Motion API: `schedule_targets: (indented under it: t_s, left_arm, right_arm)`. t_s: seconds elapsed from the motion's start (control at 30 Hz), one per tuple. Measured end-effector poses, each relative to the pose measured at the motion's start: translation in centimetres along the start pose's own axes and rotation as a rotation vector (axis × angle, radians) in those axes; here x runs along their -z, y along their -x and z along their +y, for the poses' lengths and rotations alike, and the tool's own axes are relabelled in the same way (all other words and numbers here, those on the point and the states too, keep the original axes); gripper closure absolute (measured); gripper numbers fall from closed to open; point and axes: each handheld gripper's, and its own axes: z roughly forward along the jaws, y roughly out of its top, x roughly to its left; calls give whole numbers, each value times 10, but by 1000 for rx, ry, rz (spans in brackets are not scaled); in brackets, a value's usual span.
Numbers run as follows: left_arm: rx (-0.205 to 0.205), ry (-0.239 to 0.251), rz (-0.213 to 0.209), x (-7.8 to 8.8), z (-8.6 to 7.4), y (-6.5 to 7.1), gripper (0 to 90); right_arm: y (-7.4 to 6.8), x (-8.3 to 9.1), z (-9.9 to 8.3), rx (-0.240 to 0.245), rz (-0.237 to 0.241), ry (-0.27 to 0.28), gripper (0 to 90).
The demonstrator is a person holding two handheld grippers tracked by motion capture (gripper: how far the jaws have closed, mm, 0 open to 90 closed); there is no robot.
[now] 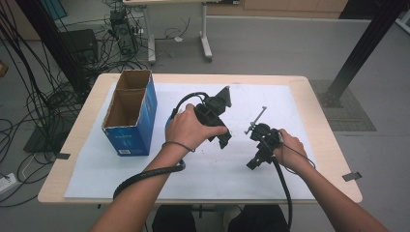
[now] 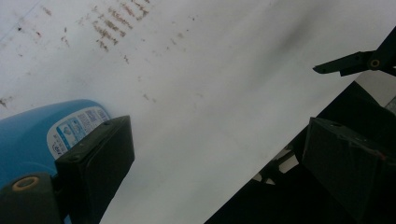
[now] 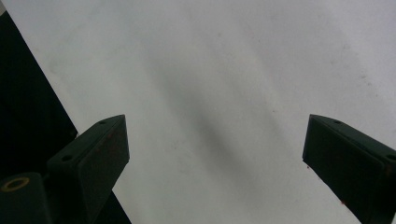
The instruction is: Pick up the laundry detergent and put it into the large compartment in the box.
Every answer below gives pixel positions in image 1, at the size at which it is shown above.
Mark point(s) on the gray computer tower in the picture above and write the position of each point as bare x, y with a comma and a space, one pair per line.
124, 34

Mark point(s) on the black metal stand post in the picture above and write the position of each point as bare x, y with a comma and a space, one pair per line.
54, 45
364, 45

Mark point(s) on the blue cardboard box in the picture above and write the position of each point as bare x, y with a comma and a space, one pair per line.
129, 141

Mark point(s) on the white power strip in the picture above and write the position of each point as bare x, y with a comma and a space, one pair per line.
7, 183

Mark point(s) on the teal panel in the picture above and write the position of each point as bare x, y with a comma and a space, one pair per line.
54, 8

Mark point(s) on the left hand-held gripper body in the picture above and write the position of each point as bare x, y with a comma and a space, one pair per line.
212, 108

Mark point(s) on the white rolling desk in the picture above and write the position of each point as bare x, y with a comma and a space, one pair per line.
205, 35

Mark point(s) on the black tape strip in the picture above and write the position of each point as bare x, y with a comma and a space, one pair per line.
63, 156
352, 176

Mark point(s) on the person's right hand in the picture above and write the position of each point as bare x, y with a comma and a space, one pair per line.
293, 151

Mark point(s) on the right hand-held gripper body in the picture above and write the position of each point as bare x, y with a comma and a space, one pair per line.
267, 137

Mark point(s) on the black stand base plate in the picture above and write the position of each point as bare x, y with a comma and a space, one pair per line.
38, 141

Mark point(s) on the person's right leg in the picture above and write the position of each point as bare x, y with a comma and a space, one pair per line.
261, 220

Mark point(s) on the light wooden cabinet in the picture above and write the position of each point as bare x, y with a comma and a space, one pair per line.
277, 8

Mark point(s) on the person's left leg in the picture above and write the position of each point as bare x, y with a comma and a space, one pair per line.
174, 220

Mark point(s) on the black equipment box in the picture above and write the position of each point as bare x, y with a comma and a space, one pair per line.
80, 45

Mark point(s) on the person's left hand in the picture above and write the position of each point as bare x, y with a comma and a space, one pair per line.
185, 129

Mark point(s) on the white paper sheet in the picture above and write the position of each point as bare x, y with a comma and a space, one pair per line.
209, 175

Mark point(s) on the person's leg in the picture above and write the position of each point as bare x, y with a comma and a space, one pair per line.
174, 220
261, 220

